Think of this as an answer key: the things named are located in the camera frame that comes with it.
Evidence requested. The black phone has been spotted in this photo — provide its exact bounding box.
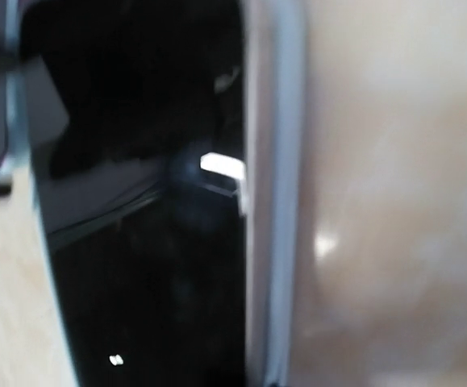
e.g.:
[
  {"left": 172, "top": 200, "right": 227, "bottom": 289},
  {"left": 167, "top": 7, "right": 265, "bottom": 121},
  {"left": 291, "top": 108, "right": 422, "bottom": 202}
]
[{"left": 19, "top": 1, "right": 246, "bottom": 386}]

